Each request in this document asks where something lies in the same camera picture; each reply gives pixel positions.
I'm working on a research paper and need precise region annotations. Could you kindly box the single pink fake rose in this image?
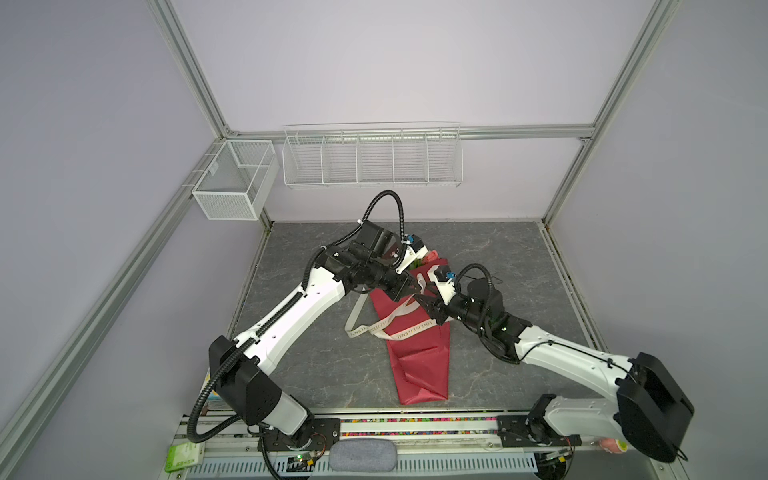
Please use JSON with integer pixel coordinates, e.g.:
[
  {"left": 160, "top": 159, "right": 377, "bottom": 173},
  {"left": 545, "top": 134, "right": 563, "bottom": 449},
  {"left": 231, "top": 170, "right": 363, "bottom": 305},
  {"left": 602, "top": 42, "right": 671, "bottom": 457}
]
[{"left": 422, "top": 250, "right": 440, "bottom": 263}]

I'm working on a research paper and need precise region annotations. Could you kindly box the cream ribbon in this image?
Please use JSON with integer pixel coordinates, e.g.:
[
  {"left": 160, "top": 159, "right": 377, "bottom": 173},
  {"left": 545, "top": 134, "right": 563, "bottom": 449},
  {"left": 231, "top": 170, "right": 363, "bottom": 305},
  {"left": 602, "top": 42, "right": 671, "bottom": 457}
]
[{"left": 344, "top": 294, "right": 438, "bottom": 342}]

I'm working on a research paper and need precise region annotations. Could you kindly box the red wrapping paper sheet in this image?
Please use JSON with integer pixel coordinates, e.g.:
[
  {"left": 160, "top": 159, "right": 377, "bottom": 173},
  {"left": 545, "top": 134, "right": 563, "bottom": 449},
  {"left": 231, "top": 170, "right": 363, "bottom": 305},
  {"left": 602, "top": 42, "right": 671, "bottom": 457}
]
[{"left": 371, "top": 289, "right": 451, "bottom": 405}]

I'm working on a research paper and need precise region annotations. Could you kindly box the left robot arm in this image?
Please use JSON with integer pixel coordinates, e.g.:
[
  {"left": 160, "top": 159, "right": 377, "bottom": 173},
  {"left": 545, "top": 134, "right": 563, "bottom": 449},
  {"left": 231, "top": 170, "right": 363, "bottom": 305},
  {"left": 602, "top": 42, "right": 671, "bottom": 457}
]
[{"left": 186, "top": 220, "right": 428, "bottom": 447}]

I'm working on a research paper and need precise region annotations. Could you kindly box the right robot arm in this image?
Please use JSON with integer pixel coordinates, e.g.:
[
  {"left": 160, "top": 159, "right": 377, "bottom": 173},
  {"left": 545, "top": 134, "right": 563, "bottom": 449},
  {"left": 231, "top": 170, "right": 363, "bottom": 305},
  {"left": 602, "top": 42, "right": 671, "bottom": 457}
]
[{"left": 414, "top": 266, "right": 695, "bottom": 463}]

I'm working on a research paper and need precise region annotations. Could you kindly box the white mesh box basket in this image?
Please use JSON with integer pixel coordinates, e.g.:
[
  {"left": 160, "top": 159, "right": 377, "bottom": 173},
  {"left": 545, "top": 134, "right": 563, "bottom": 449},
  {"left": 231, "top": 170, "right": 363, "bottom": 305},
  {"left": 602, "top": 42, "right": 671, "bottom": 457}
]
[{"left": 192, "top": 140, "right": 279, "bottom": 221}]

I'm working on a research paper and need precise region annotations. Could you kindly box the grey foam pad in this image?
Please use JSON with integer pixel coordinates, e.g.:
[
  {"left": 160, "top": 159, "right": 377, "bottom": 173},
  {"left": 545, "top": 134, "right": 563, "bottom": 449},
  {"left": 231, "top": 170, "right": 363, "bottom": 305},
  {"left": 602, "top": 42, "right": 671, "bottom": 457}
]
[{"left": 329, "top": 438, "right": 398, "bottom": 473}]

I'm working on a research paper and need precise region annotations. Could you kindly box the pink round object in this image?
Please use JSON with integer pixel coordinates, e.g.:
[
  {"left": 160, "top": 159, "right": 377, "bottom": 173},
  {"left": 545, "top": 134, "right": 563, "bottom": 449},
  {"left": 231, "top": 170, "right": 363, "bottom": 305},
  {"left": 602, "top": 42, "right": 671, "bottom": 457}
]
[{"left": 599, "top": 438, "right": 629, "bottom": 454}]

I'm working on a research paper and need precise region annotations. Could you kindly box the green white packet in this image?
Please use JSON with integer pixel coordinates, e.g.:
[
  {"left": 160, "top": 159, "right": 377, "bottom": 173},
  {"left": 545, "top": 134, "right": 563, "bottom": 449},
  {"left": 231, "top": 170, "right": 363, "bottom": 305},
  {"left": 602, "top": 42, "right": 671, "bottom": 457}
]
[{"left": 164, "top": 442, "right": 205, "bottom": 473}]

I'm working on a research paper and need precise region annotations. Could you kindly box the white wire shelf basket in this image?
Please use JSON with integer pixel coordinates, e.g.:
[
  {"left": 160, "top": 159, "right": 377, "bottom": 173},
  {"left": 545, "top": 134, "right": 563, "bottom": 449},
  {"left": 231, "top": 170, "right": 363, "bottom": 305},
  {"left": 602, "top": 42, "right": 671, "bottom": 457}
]
[{"left": 282, "top": 122, "right": 464, "bottom": 188}]

